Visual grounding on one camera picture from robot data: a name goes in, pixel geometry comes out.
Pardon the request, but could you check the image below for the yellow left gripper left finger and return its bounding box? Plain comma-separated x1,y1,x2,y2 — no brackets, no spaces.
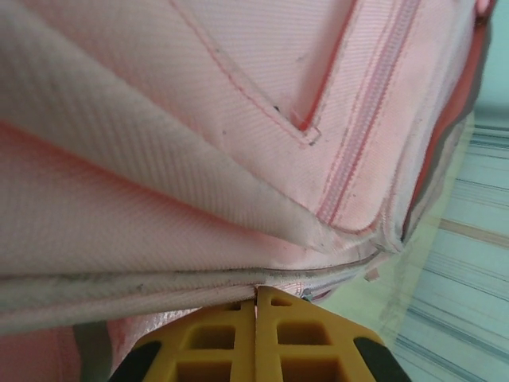
109,288,258,382

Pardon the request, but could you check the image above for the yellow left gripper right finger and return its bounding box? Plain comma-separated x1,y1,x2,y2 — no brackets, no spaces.
257,286,389,382

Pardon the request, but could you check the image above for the pink school backpack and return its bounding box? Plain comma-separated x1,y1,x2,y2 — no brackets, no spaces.
0,0,498,382

